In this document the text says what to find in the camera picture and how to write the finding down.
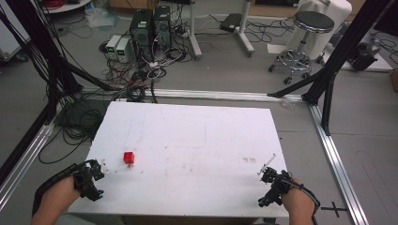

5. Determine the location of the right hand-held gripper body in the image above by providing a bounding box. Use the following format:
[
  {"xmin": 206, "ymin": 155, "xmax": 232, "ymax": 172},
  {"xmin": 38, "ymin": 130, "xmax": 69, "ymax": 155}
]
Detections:
[{"xmin": 269, "ymin": 170, "xmax": 295, "ymax": 204}]

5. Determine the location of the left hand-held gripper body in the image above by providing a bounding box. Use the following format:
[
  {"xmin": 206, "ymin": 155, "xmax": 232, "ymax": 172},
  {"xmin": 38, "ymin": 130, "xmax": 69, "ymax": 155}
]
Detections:
[{"xmin": 72, "ymin": 164, "xmax": 99, "ymax": 201}]

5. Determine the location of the red cube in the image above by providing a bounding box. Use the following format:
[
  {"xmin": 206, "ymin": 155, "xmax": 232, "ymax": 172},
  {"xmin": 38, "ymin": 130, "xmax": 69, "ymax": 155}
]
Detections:
[{"xmin": 123, "ymin": 151, "xmax": 136, "ymax": 165}]

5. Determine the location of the person's right hand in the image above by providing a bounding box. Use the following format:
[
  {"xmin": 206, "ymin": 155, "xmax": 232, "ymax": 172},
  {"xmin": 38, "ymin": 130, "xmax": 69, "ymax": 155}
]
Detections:
[{"xmin": 281, "ymin": 177, "xmax": 316, "ymax": 218}]

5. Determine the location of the person's left hand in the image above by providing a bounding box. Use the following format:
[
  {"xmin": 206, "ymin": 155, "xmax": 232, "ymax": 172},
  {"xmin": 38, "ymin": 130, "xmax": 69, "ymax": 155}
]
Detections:
[{"xmin": 39, "ymin": 175, "xmax": 83, "ymax": 218}]

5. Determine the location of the thin white stick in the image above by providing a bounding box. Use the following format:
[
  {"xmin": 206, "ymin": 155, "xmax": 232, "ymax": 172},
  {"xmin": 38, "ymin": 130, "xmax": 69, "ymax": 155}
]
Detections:
[{"xmin": 256, "ymin": 153, "xmax": 278, "ymax": 176}]

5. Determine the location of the black floor mat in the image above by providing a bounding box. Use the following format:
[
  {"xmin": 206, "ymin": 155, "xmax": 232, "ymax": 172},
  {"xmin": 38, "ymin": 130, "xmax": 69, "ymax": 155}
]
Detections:
[{"xmin": 54, "ymin": 98, "xmax": 111, "ymax": 129}]

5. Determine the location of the white power supply box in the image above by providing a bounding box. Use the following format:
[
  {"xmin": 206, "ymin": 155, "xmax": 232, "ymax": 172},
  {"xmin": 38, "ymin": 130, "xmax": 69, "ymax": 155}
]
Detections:
[
  {"xmin": 105, "ymin": 34, "xmax": 122, "ymax": 60},
  {"xmin": 115, "ymin": 37, "xmax": 131, "ymax": 64}
]

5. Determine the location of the black computer tower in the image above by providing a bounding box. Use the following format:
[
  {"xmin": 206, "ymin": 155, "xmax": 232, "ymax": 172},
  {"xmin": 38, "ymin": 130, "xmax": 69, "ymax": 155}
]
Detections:
[
  {"xmin": 152, "ymin": 5, "xmax": 173, "ymax": 52},
  {"xmin": 129, "ymin": 8, "xmax": 155, "ymax": 63}
]

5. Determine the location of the white stand leg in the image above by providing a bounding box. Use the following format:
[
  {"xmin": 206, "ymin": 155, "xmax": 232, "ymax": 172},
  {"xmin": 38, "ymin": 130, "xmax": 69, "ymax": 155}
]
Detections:
[
  {"xmin": 187, "ymin": 0, "xmax": 204, "ymax": 61},
  {"xmin": 235, "ymin": 0, "xmax": 256, "ymax": 58}
]

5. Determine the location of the black round stool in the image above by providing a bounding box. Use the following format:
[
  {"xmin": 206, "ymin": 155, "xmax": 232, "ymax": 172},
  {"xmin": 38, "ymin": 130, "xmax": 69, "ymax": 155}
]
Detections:
[{"xmin": 268, "ymin": 10, "xmax": 336, "ymax": 86}]

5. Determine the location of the clear plastic bag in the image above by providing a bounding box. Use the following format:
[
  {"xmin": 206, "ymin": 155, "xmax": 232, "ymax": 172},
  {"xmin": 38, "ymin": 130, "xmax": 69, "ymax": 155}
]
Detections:
[{"xmin": 84, "ymin": 7, "xmax": 120, "ymax": 30}]

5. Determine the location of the black machine on board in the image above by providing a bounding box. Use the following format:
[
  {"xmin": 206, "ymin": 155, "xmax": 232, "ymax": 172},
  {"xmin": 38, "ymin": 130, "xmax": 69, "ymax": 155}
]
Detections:
[{"xmin": 347, "ymin": 33, "xmax": 382, "ymax": 72}]

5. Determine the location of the white floor board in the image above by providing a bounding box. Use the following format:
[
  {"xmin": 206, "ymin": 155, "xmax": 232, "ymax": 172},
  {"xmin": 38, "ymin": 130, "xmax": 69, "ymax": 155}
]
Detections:
[{"xmin": 322, "ymin": 46, "xmax": 394, "ymax": 73}]

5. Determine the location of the flat black box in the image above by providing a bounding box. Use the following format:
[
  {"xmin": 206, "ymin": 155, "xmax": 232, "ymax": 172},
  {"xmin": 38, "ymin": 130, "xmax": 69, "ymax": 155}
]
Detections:
[{"xmin": 219, "ymin": 12, "xmax": 243, "ymax": 34}]

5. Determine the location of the round white table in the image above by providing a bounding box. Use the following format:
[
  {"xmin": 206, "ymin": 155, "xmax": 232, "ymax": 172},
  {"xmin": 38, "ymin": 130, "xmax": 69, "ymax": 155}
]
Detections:
[{"xmin": 39, "ymin": 0, "xmax": 92, "ymax": 14}]

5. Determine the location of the aluminium floor rail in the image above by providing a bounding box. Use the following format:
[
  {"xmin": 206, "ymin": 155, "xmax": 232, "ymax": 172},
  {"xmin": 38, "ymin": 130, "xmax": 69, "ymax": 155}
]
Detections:
[
  {"xmin": 82, "ymin": 87, "xmax": 305, "ymax": 103},
  {"xmin": 307, "ymin": 103, "xmax": 371, "ymax": 225},
  {"xmin": 0, "ymin": 122, "xmax": 56, "ymax": 211}
]

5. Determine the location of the tangle of floor cables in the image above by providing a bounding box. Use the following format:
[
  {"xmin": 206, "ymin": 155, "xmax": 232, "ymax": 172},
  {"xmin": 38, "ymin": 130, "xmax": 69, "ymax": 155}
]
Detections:
[{"xmin": 38, "ymin": 18, "xmax": 191, "ymax": 165}]

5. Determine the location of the black frame strut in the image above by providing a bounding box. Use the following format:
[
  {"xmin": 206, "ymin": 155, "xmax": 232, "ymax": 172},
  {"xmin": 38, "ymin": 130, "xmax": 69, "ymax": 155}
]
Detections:
[
  {"xmin": 4, "ymin": 0, "xmax": 121, "ymax": 95},
  {"xmin": 267, "ymin": 0, "xmax": 396, "ymax": 137}
]

